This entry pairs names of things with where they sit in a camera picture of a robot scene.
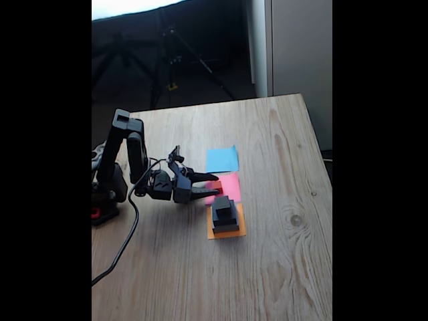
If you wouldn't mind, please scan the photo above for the large grey cube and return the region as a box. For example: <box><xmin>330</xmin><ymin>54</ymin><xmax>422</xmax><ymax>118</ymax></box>
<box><xmin>213</xmin><ymin>222</ymin><xmax>240</xmax><ymax>234</ymax></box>

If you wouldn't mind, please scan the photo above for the small black cube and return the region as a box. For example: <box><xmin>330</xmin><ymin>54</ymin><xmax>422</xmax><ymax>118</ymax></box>
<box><xmin>213</xmin><ymin>196</ymin><xmax>235</xmax><ymax>217</ymax></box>

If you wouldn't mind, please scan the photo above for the medium black cube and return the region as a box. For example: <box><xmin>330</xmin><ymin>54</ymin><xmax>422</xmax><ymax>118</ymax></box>
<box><xmin>211</xmin><ymin>202</ymin><xmax>239</xmax><ymax>227</ymax></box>

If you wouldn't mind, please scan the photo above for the black light stand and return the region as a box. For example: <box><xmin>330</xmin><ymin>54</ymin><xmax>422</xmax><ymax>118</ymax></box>
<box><xmin>92</xmin><ymin>31</ymin><xmax>151</xmax><ymax>98</ymax></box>

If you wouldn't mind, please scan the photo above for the black tripod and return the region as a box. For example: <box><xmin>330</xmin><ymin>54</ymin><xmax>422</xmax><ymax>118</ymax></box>
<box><xmin>146</xmin><ymin>26</ymin><xmax>237</xmax><ymax>110</ymax></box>

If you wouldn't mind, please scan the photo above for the orange paper sheet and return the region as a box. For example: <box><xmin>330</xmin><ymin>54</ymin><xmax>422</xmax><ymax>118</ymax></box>
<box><xmin>207</xmin><ymin>203</ymin><xmax>247</xmax><ymax>240</ymax></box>

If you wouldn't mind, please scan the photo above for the pink paper sheet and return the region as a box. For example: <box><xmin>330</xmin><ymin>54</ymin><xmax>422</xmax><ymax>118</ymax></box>
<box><xmin>204</xmin><ymin>173</ymin><xmax>241</xmax><ymax>205</ymax></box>

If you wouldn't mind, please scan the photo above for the white cabinet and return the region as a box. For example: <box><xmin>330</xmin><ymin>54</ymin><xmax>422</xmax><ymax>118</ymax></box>
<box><xmin>247</xmin><ymin>0</ymin><xmax>333</xmax><ymax>151</ymax></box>

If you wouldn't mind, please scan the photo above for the black cable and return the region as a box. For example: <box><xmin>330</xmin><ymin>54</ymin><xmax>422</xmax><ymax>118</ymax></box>
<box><xmin>92</xmin><ymin>158</ymin><xmax>168</xmax><ymax>288</ymax></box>

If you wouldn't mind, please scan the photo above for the blue paper sheet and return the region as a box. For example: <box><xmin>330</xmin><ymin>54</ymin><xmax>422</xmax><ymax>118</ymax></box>
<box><xmin>206</xmin><ymin>145</ymin><xmax>240</xmax><ymax>174</ymax></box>

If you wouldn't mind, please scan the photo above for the small gripper camera board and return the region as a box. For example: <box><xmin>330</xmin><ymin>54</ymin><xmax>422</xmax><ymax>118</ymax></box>
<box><xmin>166</xmin><ymin>145</ymin><xmax>185</xmax><ymax>165</ymax></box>

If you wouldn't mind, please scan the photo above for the bright white light panel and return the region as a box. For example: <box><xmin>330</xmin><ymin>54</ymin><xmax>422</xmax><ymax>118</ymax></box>
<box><xmin>92</xmin><ymin>0</ymin><xmax>188</xmax><ymax>21</ymax></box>

